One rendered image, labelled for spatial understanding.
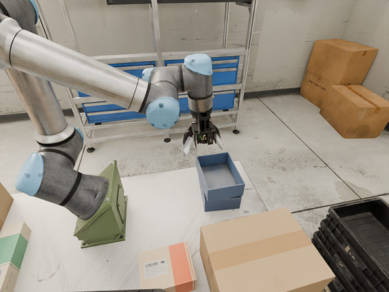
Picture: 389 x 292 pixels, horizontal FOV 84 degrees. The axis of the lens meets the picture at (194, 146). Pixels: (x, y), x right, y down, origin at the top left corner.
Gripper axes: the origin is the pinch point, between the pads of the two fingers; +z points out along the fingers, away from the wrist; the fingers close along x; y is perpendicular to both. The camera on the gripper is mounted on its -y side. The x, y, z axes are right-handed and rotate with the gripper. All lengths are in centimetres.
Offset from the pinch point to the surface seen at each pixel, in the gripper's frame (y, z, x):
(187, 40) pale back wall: -227, 9, 31
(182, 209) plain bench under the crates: 6.2, 23.6, -11.3
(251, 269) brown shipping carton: 39.7, 8.8, 3.9
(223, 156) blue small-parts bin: -10.0, 13.4, 11.5
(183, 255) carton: 28.8, 16.0, -13.2
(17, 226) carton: 7, 13, -70
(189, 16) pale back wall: -227, -16, 36
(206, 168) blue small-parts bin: -8.5, 17.1, 2.9
